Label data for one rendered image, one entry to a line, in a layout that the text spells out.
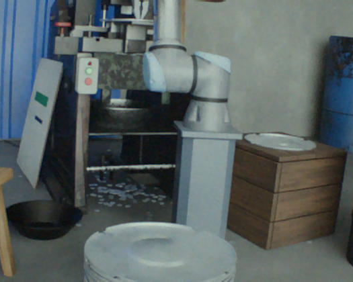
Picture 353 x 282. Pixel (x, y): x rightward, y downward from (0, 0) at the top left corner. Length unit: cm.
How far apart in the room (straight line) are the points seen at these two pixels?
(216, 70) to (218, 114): 13
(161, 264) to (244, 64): 311
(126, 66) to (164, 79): 61
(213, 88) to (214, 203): 35
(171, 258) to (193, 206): 63
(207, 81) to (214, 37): 229
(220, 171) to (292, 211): 43
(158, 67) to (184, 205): 43
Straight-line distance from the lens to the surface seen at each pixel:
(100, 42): 209
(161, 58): 146
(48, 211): 196
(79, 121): 195
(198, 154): 149
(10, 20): 327
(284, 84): 414
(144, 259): 91
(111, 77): 202
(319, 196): 193
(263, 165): 178
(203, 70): 147
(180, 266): 90
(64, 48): 195
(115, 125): 219
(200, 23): 371
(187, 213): 154
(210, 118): 149
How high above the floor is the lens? 71
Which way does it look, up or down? 11 degrees down
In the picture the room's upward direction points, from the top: 4 degrees clockwise
